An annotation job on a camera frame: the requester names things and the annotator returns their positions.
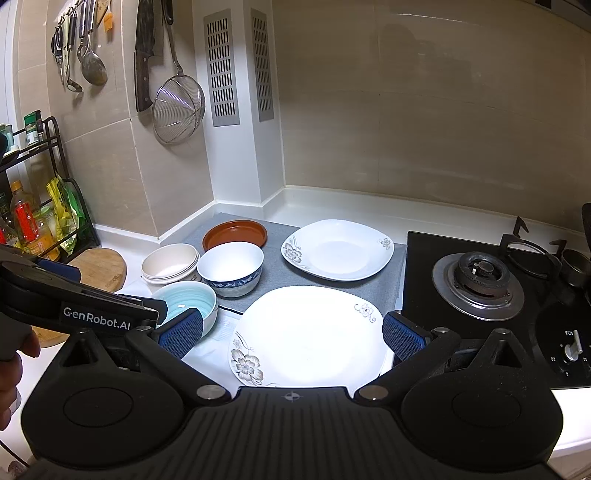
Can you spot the oil bottle red label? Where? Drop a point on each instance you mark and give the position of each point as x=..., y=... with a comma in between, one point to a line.
x=23, y=207

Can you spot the grey drying mat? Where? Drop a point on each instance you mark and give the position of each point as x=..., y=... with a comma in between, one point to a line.
x=383, y=290

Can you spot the black pot support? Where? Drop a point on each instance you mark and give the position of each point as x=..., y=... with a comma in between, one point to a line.
x=530, y=257

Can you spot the hanging steel ladle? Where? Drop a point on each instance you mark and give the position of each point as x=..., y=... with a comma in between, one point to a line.
x=92, y=67

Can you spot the cream bowls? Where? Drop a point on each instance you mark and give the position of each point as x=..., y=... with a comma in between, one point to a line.
x=170, y=263

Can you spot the cleaver knife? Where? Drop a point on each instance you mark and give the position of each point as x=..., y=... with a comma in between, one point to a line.
x=143, y=51

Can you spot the black gas stove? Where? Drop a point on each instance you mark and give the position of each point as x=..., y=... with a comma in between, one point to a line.
x=472, y=289

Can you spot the right grey vent grille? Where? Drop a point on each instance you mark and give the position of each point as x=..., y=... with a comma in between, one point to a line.
x=261, y=58

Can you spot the white floral plate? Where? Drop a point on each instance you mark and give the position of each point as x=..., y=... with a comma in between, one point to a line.
x=338, y=250
x=306, y=336

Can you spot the wire mesh strainer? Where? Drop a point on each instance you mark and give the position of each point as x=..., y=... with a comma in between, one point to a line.
x=179, y=105

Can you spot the white blue-rimmed bowl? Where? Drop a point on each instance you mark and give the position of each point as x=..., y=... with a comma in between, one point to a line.
x=232, y=269

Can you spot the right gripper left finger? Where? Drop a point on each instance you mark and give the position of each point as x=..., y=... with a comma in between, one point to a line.
x=162, y=350

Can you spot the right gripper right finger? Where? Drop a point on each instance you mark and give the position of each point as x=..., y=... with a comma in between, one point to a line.
x=421, y=354

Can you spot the dark pot with lid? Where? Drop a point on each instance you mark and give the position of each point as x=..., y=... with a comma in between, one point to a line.
x=576, y=266

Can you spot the wooden cutting board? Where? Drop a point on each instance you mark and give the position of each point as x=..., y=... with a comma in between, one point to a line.
x=102, y=268

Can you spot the green cap spice jar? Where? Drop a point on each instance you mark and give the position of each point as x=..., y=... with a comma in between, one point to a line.
x=34, y=128

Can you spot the left grey vent grille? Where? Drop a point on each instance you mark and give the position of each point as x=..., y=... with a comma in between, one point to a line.
x=221, y=68

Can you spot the brown terracotta plate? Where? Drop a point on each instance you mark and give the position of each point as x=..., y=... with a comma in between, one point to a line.
x=235, y=231

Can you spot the grey vent grille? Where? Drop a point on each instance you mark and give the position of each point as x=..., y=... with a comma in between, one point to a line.
x=261, y=58
x=221, y=68

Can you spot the person left hand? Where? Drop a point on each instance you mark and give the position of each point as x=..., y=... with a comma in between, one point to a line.
x=11, y=374

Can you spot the turquoise glazed bowl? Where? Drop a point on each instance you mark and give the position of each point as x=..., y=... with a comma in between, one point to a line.
x=182, y=295

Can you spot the green yellow snack bag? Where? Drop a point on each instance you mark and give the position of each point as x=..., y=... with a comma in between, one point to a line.
x=68, y=212

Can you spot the black spice rack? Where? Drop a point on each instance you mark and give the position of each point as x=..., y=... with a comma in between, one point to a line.
x=57, y=227

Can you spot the stove control knob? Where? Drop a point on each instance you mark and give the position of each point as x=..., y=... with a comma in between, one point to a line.
x=572, y=351

